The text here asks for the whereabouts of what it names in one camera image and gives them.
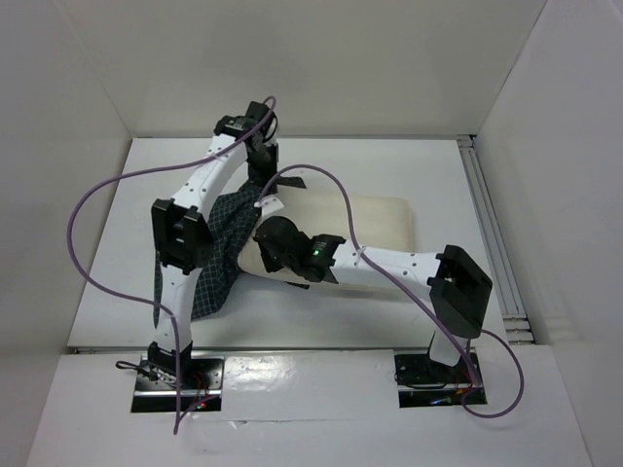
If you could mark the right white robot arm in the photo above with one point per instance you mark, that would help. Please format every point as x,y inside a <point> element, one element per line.
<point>458,289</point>

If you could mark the aluminium rail right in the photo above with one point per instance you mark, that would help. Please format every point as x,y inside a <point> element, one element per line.
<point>516,322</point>

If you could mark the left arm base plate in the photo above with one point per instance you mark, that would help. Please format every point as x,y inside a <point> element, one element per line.
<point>155,391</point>

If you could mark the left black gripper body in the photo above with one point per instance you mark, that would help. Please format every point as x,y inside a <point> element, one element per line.
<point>262,165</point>

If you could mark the dark plaid pillowcase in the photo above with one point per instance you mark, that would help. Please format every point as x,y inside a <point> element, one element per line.
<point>231,222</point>

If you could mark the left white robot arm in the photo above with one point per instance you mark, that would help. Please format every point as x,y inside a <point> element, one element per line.
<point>199,231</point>

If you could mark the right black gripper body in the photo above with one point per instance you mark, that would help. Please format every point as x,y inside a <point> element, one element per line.
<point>268,254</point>

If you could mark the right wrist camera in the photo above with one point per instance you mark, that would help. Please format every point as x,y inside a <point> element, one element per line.
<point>268,206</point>

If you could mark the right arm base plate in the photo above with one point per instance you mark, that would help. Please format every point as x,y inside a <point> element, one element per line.
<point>423,383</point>

